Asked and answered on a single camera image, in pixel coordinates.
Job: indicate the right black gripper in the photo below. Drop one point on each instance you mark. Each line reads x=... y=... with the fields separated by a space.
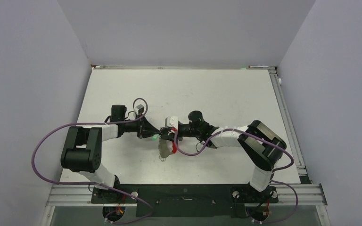
x=171 y=136

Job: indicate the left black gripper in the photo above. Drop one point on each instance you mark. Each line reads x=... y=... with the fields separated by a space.
x=144 y=129

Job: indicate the green key tag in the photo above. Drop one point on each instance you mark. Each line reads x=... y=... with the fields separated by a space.
x=155 y=137

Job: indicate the red-handled metal key holder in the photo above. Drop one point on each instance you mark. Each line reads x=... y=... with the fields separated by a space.
x=166 y=148

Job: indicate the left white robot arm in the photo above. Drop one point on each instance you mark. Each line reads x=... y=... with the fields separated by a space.
x=82 y=151

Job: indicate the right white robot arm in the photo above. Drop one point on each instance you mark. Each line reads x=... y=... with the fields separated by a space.
x=264 y=147

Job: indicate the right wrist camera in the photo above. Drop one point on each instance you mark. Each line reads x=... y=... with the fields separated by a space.
x=172 y=122

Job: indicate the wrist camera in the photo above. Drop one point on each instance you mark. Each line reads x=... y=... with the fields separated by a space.
x=172 y=122
x=139 y=109

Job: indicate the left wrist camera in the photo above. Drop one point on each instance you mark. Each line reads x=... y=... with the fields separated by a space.
x=139 y=109

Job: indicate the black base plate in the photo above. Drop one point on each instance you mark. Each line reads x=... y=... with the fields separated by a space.
x=188 y=200

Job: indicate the aluminium back rail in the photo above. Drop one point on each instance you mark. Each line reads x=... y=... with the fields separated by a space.
x=170 y=67

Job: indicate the aluminium right rail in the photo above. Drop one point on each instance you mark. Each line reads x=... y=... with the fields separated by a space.
x=288 y=124

